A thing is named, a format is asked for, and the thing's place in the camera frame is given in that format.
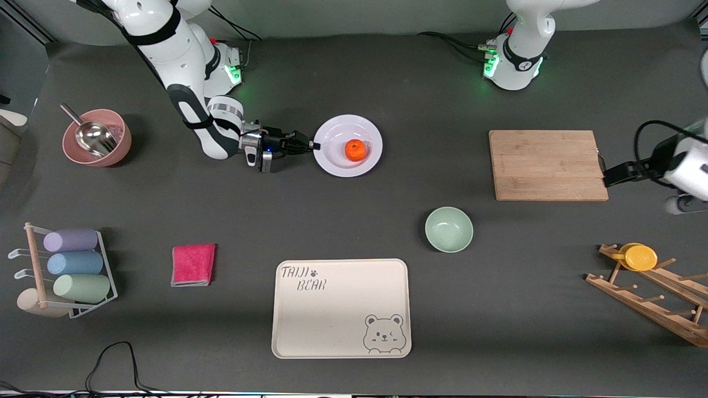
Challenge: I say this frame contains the beige cup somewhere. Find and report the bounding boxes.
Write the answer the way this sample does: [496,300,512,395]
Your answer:
[17,287,70,318]

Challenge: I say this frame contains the purple cup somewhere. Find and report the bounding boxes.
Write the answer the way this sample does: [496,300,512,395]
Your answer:
[43,228,99,253]

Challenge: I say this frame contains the black arm base cables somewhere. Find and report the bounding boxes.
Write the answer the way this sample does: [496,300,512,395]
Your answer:
[418,14,518,61]
[207,8,263,70]

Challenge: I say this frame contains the wooden rack dowel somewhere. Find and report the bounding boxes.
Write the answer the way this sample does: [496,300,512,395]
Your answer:
[24,222,48,309]

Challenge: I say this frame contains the green cup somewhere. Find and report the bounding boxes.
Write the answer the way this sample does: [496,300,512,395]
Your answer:
[53,274,111,303]

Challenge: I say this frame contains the pink bowl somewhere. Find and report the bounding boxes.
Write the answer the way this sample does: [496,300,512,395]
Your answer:
[63,109,132,167]

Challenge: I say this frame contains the blue cup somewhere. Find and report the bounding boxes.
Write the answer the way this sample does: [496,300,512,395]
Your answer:
[46,252,105,276]

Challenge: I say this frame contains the wooden cutting board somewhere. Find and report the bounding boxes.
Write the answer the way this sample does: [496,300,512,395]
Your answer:
[488,130,610,202]

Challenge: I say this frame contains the black looped cable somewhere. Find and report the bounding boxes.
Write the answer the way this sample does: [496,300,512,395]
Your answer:
[85,341,166,396]

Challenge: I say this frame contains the black left arm base cables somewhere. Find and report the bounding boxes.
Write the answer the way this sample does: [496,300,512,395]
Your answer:
[418,14,518,61]

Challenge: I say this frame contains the white wire cup rack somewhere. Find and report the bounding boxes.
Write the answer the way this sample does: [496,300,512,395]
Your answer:
[8,224,118,320]

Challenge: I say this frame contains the black right arm base cables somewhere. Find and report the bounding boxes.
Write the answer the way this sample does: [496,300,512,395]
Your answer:
[207,8,263,70]

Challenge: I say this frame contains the pink folded cloth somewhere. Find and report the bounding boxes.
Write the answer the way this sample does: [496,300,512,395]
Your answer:
[170,243,216,287]

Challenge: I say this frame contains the wooden dish rack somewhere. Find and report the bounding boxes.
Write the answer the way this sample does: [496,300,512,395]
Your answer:
[585,243,708,349]

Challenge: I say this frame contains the pale lavender round plate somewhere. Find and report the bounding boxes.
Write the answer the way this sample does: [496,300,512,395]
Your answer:
[313,114,383,178]

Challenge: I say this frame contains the metal scoop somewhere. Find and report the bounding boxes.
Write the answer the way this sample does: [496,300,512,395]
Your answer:
[60,103,118,158]

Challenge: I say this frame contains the cream bear print tray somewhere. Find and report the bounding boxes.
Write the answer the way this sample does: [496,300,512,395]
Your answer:
[271,258,413,360]

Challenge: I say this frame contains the yellow cup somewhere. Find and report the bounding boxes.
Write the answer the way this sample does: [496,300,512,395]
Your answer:
[611,243,659,272]

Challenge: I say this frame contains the light green bowl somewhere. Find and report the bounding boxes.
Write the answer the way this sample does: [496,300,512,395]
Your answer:
[425,206,474,254]

